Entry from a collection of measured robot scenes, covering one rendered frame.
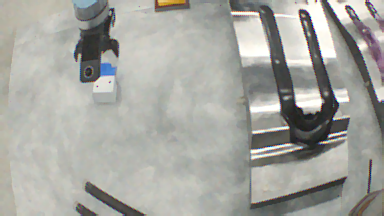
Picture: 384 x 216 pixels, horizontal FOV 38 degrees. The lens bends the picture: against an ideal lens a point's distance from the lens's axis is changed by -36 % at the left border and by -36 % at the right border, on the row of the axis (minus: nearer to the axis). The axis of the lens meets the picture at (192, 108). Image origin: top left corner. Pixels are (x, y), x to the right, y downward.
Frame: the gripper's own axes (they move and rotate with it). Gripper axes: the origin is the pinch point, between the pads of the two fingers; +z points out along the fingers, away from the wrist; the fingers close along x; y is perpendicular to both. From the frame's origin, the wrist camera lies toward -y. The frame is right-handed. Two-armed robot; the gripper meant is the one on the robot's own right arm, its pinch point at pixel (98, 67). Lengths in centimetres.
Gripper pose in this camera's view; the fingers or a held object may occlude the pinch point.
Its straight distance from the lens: 152.5
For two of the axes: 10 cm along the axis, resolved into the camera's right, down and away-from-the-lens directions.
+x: -10.0, -0.1, 0.6
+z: 0.5, 4.0, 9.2
